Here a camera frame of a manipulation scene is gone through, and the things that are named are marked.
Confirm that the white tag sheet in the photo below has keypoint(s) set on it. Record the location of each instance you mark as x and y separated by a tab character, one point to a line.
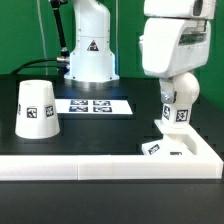
84	106

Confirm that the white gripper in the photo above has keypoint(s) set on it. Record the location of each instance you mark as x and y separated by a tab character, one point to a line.
171	47

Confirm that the white lamp base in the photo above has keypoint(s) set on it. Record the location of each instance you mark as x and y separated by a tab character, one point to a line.
175	142

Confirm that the white L-shaped fence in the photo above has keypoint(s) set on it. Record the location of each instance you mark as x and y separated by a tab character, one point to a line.
206	164

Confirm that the white lamp bulb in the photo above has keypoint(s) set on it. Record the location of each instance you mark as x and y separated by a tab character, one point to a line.
177	115

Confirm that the white lamp shade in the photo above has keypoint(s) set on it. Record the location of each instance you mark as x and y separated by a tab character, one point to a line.
36	112

